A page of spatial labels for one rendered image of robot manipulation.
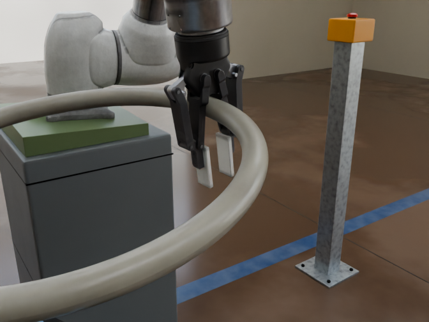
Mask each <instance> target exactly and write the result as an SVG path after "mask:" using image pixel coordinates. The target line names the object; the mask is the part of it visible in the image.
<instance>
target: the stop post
mask: <svg viewBox="0 0 429 322"><path fill-rule="evenodd" d="M374 26H375V19H364V18H356V17H348V18H334V19H329V25H328V33H327V40H329V41H334V42H335V45H334V52H333V67H332V74H331V88H330V96H329V110H328V117H327V131H326V145H325V152H324V167H323V174H322V188H321V195H320V210H319V223H318V231H317V244H316V253H315V256H314V257H312V258H310V259H308V260H306V261H303V262H302V263H299V264H297V265H296V266H295V268H297V269H298V270H300V271H302V272H303V273H305V274H307V275H308V276H309V277H311V278H313V279H314V280H316V281H317V282H319V283H321V284H322V285H324V286H326V287H327V288H328V289H330V288H332V287H334V286H335V285H337V284H339V283H341V282H343V281H345V280H347V279H348V278H350V277H352V276H354V275H356V274H357V273H359V271H358V270H356V269H355V268H353V267H351V266H349V265H347V264H346V263H344V262H342V261H340V259H341V253H342V241H343V230H344V224H345V214H346V207H347V196H348V190H349V179H350V168H351V162H352V151H353V145H354V134H355V127H356V116H357V110H358V99H359V89H360V82H361V71H362V65H363V54H364V47H365V42H371V41H372V40H373V32H374Z"/></svg>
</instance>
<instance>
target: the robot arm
mask: <svg viewBox="0 0 429 322"><path fill-rule="evenodd" d="M232 21H233V16H232V0H133V6H132V8H131V9H130V10H128V11H127V12H126V13H125V14H124V15H123V18H122V20H121V22H120V24H119V26H118V29H117V30H110V29H106V28H103V22H102V21H101V20H100V19H99V18H98V17H97V16H96V15H94V14H92V13H91V12H89V11H82V10H77V11H61V12H58V13H56V14H55V15H54V17H53V19H52V21H51V22H50V24H49V27H48V29H47V34H46V37H45V43H44V50H43V60H44V72H45V82H46V85H47V96H52V95H60V94H63V93H71V92H76V91H85V90H92V89H104V88H106V87H109V86H112V85H122V86H147V85H154V84H161V83H164V82H168V81H171V80H173V79H175V78H176V77H179V78H178V80H177V81H175V83H173V84H172V85H168V84H167V85H165V87H164V92H165V94H166V95H167V97H168V99H169V100H170V106H171V111H172V117H173V121H174V127H175V131H176V137H177V144H178V146H180V147H182V148H184V149H186V150H188V151H191V156H192V164H193V166H194V167H196V168H197V177H198V182H199V183H200V184H202V185H204V186H206V187H208V188H212V187H213V179H212V172H211V161H210V154H209V147H208V146H205V145H204V136H205V123H206V105H207V104H208V103H209V96H211V97H213V98H217V99H219V100H222V101H224V102H227V103H228V104H231V105H233V106H234V107H236V108H238V109H239V110H241V111H243V92H242V79H243V74H244V70H245V68H244V66H243V65H239V64H235V63H230V61H229V59H228V57H227V56H228V55H229V54H230V43H229V30H228V29H227V28H226V27H227V26H229V25H230V24H231V23H232ZM184 87H186V89H187V100H188V102H189V112H188V104H187V101H186V98H185V96H186V92H185V90H184ZM113 118H115V113H114V112H113V111H111V110H110V109H109V108H108V107H98V108H91V109H82V110H77V111H70V112H62V113H59V114H53V115H49V116H46V121H48V122H56V121H69V120H81V119H113ZM217 123H218V127H219V130H220V132H221V133H220V132H217V133H216V145H217V152H218V165H219V171H220V172H221V173H224V174H226V175H228V176H230V177H233V176H234V164H233V156H232V153H233V152H234V137H236V136H235V135H234V134H233V133H232V132H231V131H230V130H229V129H228V128H227V127H225V126H224V125H222V124H221V123H219V122H217Z"/></svg>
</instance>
